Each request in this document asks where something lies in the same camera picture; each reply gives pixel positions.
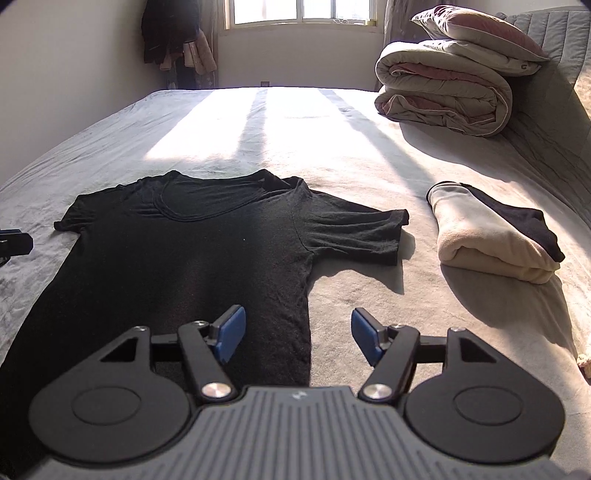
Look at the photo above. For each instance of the window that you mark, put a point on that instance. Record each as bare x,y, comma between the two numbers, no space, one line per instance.
259,13

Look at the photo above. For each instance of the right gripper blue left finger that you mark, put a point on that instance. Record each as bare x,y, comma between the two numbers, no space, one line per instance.
227,332

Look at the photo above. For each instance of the black t-shirt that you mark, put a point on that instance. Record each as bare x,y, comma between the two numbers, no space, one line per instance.
171,249

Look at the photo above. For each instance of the pink beige pillow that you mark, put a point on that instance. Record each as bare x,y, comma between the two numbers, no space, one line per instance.
487,31

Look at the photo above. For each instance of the hanging dark clothes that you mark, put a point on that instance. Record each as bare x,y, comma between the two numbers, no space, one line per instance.
171,30

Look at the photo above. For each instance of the grey quilted headboard cover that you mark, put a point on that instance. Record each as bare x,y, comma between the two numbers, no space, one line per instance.
550,124

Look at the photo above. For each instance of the grey bed sheet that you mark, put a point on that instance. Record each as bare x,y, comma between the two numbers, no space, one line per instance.
340,144

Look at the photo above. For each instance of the folded beige pink quilt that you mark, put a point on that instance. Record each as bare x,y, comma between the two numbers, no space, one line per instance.
428,85

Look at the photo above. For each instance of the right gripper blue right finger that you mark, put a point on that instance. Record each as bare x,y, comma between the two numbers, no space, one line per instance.
371,336

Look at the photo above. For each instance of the folded cream black garment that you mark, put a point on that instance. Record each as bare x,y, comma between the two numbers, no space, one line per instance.
476,232

